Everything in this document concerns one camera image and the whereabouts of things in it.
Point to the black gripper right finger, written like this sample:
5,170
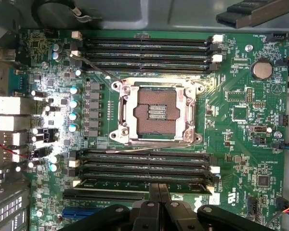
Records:
178,216

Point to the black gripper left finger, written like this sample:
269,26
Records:
144,216

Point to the RAM slot black latches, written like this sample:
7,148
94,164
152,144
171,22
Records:
144,48
144,155
144,68
144,176

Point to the RAM slot white latches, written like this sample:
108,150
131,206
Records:
76,183
144,57
144,166
144,41

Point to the long black expansion slot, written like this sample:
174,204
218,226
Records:
98,194

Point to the blue expansion slot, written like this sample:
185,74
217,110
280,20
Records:
82,212

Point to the green motherboard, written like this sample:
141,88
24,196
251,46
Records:
231,149

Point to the silver CPU socket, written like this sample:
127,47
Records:
156,110

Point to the silver rear port block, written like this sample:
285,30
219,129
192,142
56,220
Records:
14,105
14,139
13,123

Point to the silver coin battery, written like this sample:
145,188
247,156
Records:
262,69

